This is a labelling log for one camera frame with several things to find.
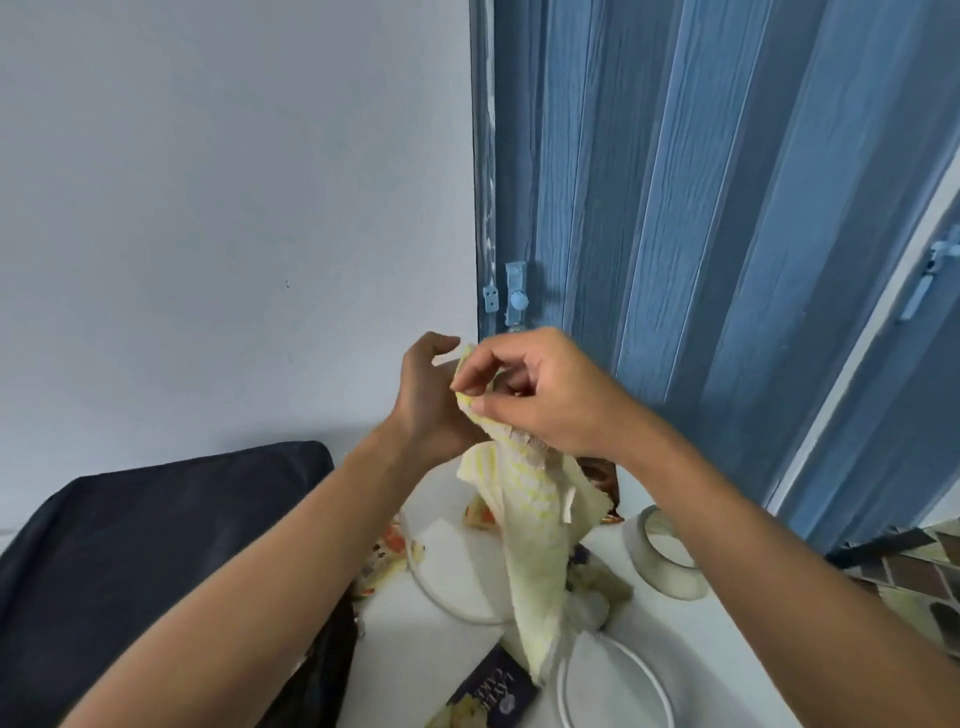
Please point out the brown snack packet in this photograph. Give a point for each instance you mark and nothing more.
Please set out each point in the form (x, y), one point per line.
(606, 491)

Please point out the dark purple box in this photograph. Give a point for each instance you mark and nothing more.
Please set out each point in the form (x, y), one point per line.
(487, 694)

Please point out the small light blue latch bracket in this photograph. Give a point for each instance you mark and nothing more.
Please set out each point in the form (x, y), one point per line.
(490, 298)

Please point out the person's right hand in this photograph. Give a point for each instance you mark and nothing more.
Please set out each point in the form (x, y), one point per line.
(566, 397)

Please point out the light blue door knob latch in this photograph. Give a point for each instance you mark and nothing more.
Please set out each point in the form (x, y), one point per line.
(516, 296)

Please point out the patterned tile mat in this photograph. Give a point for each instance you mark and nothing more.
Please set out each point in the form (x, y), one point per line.
(911, 570)

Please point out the person's left thumb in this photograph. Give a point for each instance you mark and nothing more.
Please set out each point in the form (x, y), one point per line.
(439, 344)

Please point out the person's left forearm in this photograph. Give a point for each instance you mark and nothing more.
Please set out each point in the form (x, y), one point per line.
(247, 592)

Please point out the orange patterned wrapper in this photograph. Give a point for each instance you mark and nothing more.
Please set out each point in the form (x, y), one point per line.
(386, 559)

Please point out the blue folding door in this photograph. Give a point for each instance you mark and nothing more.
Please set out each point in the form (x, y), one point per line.
(697, 225)

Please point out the white tape roll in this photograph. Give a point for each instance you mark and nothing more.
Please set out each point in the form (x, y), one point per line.
(664, 559)

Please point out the person's right forearm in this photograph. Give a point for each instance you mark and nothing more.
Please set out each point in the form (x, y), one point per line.
(780, 592)

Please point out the person's right thumb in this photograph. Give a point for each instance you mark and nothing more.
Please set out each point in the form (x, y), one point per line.
(499, 409)

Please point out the yellow white striped cloth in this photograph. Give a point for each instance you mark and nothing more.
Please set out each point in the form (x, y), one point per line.
(536, 525)

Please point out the person's left hand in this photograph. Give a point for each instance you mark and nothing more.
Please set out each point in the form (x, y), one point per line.
(424, 405)

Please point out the small orange wrapper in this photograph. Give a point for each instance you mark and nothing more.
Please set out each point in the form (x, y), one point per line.
(480, 516)

